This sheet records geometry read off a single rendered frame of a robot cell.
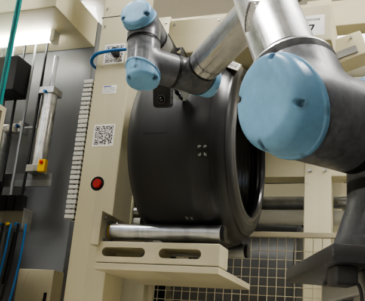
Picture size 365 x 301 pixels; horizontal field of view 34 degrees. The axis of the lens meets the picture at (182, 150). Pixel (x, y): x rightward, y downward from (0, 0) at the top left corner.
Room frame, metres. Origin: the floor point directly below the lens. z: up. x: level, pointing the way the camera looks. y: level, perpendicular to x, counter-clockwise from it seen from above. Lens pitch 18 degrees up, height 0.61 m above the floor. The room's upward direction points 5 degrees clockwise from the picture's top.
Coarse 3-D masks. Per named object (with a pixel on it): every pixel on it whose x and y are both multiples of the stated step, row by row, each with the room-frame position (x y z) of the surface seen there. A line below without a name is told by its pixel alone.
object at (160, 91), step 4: (156, 88) 1.32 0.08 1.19; (160, 88) 1.31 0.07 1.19; (164, 88) 1.31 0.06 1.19; (168, 88) 1.31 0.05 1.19; (172, 88) 1.32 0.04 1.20; (156, 92) 1.32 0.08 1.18; (160, 92) 1.32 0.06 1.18; (164, 92) 1.31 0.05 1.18; (168, 92) 1.31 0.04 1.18; (172, 92) 1.32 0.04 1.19; (156, 96) 1.32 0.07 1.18; (160, 96) 1.32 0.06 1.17; (164, 96) 1.31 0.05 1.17; (168, 96) 1.31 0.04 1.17; (172, 96) 1.33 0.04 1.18; (156, 100) 1.32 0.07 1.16; (160, 100) 1.32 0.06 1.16; (164, 100) 1.32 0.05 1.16; (168, 100) 1.32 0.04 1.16; (172, 100) 1.33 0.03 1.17; (156, 104) 1.33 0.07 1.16; (160, 104) 1.32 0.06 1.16; (164, 104) 1.32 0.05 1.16; (168, 104) 1.32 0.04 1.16; (172, 104) 1.33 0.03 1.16
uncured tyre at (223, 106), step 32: (192, 96) 1.46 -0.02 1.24; (224, 96) 1.47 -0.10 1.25; (128, 128) 1.56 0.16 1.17; (160, 128) 1.49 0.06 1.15; (192, 128) 1.46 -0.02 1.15; (224, 128) 1.46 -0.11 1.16; (128, 160) 1.57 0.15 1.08; (160, 160) 1.51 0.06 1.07; (192, 160) 1.48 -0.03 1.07; (224, 160) 1.48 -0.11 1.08; (256, 160) 1.93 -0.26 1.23; (160, 192) 1.55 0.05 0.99; (192, 192) 1.52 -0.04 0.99; (224, 192) 1.52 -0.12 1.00; (256, 192) 1.87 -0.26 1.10; (160, 224) 1.64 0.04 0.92; (192, 224) 1.61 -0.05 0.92; (224, 224) 1.59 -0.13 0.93; (256, 224) 1.83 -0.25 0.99
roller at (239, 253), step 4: (240, 244) 1.83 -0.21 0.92; (244, 244) 1.83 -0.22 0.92; (228, 248) 1.83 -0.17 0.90; (232, 248) 1.83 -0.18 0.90; (236, 248) 1.83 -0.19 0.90; (240, 248) 1.82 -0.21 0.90; (244, 248) 1.82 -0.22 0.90; (248, 248) 1.83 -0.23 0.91; (228, 252) 1.84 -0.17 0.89; (232, 252) 1.83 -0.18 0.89; (236, 252) 1.83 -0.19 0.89; (240, 252) 1.82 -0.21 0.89; (244, 252) 1.82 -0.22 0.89; (248, 252) 1.84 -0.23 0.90; (188, 256) 1.90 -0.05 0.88; (192, 256) 1.90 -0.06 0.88; (196, 256) 1.89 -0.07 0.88; (200, 256) 1.88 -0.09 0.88; (228, 256) 1.85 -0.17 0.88; (232, 256) 1.84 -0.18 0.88; (236, 256) 1.84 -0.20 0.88; (240, 256) 1.83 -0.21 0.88; (244, 256) 1.83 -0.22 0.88; (248, 256) 1.84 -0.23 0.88
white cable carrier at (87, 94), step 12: (84, 84) 1.82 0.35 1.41; (84, 96) 1.82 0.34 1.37; (84, 108) 1.82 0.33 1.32; (84, 120) 1.81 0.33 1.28; (84, 144) 1.81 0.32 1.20; (72, 168) 1.82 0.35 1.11; (72, 180) 1.82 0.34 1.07; (72, 192) 1.82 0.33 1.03; (72, 204) 1.83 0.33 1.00; (72, 216) 1.81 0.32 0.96
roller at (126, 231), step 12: (108, 228) 1.67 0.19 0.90; (120, 228) 1.66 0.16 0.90; (132, 228) 1.64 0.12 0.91; (144, 228) 1.63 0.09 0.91; (156, 228) 1.62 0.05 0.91; (168, 228) 1.61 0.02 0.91; (180, 228) 1.59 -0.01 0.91; (192, 228) 1.58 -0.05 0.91; (204, 228) 1.57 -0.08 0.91; (216, 228) 1.56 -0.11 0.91; (156, 240) 1.64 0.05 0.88; (168, 240) 1.63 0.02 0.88; (180, 240) 1.61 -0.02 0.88; (192, 240) 1.60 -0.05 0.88; (204, 240) 1.58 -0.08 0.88; (216, 240) 1.57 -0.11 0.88
